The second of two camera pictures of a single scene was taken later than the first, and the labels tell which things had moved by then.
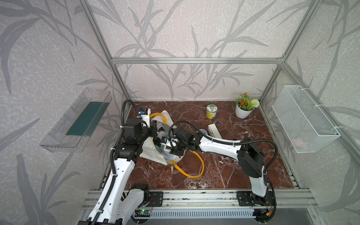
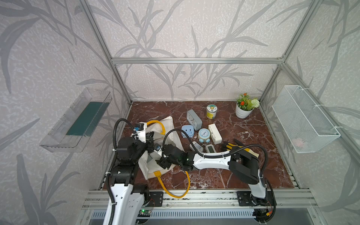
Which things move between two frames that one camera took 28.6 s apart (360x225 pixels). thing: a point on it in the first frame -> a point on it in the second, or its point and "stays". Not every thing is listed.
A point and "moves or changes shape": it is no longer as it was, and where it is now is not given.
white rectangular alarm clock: [213, 131] stays
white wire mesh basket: [304, 126] stays
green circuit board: [144, 213] stays
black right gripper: [174, 151] -> [161, 163]
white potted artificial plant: [244, 106] stays
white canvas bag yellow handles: [158, 148] moves or changes shape
